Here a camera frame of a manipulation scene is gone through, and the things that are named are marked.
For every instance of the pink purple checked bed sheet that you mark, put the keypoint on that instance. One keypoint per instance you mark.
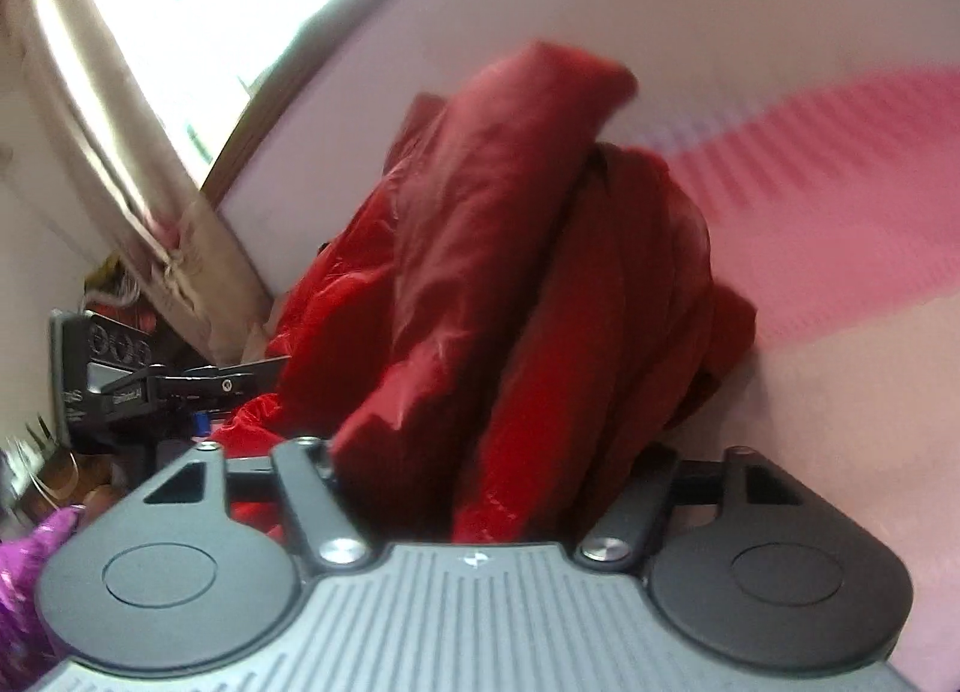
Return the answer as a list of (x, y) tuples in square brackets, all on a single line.
[(825, 362)]

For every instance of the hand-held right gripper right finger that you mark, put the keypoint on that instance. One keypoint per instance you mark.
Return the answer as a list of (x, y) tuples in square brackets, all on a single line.
[(645, 497)]

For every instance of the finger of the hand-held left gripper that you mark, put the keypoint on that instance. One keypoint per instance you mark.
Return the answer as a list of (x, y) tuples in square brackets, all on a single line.
[(225, 384)]

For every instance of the red puffer jacket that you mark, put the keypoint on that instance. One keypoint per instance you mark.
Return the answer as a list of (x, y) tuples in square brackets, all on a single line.
[(487, 272)]

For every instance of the brown wooden window frame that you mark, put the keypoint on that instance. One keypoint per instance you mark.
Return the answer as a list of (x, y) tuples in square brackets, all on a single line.
[(247, 129)]

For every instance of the red patterned cloth bundle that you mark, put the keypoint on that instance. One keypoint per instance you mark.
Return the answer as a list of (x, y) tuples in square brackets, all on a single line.
[(112, 287)]

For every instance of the purple shiny cloth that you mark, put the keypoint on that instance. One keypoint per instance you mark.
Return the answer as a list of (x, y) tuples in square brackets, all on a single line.
[(30, 587)]

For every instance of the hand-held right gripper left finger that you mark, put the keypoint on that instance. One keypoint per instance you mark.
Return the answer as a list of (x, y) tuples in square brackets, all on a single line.
[(307, 489)]

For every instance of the window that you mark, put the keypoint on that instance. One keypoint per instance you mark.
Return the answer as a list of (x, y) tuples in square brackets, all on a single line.
[(225, 2)]

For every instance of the beige curtain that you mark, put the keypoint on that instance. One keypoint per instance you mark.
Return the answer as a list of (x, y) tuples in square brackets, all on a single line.
[(112, 137)]

